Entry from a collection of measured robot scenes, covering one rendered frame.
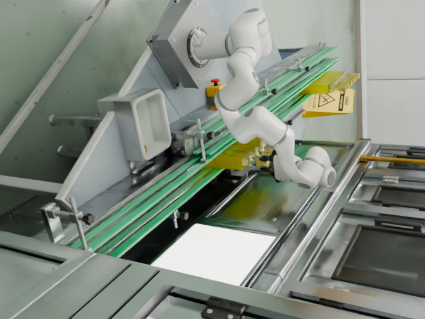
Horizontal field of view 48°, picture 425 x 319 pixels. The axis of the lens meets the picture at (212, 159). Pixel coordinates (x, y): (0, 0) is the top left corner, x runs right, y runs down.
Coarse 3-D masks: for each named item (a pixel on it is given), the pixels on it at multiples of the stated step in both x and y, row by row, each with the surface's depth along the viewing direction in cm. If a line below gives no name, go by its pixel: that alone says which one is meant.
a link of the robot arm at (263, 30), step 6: (258, 24) 163; (264, 24) 165; (258, 30) 164; (264, 30) 165; (228, 36) 173; (264, 36) 166; (270, 36) 169; (228, 42) 173; (264, 42) 167; (270, 42) 169; (228, 48) 173; (264, 48) 168; (270, 48) 169; (228, 54) 176; (264, 54) 169
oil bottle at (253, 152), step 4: (228, 148) 193; (232, 148) 193; (236, 148) 192; (240, 148) 191; (244, 148) 191; (248, 148) 190; (252, 148) 189; (240, 152) 188; (244, 152) 187; (248, 152) 186; (252, 152) 186; (256, 152) 187; (252, 156) 185; (256, 156) 186
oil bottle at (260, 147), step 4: (232, 144) 197; (236, 144) 196; (240, 144) 196; (244, 144) 195; (248, 144) 194; (252, 144) 194; (256, 144) 193; (260, 144) 193; (256, 148) 190; (260, 148) 190; (264, 148) 193; (260, 152) 190
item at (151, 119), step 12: (144, 96) 163; (156, 96) 173; (132, 108) 160; (144, 108) 175; (156, 108) 175; (144, 120) 175; (156, 120) 177; (144, 132) 176; (156, 132) 179; (168, 132) 177; (144, 144) 176; (156, 144) 178; (168, 144) 178; (144, 156) 166
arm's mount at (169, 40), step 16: (192, 0) 181; (176, 16) 178; (192, 16) 182; (160, 32) 176; (176, 32) 175; (192, 32) 182; (208, 32) 191; (160, 48) 177; (176, 48) 175; (160, 64) 184; (176, 64) 181; (192, 64) 184; (208, 64) 192; (176, 80) 189; (192, 80) 185
